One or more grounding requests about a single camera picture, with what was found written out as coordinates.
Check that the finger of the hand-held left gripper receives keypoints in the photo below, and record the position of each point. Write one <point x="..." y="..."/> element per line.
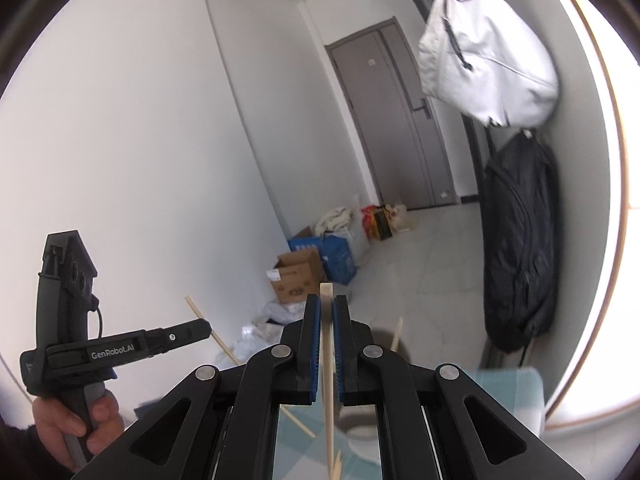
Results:
<point x="180" y="336"/>

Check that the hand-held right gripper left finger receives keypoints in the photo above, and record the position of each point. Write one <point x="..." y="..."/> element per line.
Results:
<point x="312" y="350"/>

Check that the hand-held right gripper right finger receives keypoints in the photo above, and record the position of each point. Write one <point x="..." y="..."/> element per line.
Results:
<point x="341" y="350"/>

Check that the light wooden chopstick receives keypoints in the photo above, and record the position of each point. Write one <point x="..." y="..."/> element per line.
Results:
<point x="225" y="346"/>
<point x="397" y="335"/>
<point x="327" y="340"/>

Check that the person's left forearm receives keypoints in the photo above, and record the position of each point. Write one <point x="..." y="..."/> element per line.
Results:
<point x="27" y="460"/>

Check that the person's left hand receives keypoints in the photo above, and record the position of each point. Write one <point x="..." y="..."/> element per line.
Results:
<point x="52" y="425"/>

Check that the grey parcel bag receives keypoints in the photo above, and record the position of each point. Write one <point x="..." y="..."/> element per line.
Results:
<point x="280" y="315"/>

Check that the patterned white bag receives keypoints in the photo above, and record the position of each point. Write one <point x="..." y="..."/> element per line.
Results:
<point x="260" y="337"/>

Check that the crumpled white plastic bag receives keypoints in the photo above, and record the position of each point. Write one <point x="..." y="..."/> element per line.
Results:
<point x="239" y="352"/>

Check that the brown cardboard box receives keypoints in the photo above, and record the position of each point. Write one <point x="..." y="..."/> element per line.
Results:
<point x="297" y="280"/>

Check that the blue cardboard box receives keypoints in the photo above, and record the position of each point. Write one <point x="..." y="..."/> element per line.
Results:
<point x="340" y="260"/>

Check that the translucent white plastic bag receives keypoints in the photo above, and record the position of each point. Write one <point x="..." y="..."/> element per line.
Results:
<point x="356" y="242"/>

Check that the cream cloth bundle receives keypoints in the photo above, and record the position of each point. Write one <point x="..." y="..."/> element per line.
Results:
<point x="334" y="219"/>

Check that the red yellow bag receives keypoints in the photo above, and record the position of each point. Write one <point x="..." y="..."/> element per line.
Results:
<point x="376" y="222"/>

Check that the beige bag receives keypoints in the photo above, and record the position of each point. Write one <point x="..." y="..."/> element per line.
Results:
<point x="398" y="217"/>

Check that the black backpack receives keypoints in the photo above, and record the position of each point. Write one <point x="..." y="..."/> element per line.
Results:
<point x="520" y="240"/>

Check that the grey door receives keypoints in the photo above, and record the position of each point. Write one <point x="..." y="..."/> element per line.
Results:
<point x="390" y="110"/>

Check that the white fabric bag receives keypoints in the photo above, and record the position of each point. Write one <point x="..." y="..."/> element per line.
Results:
<point x="490" y="60"/>

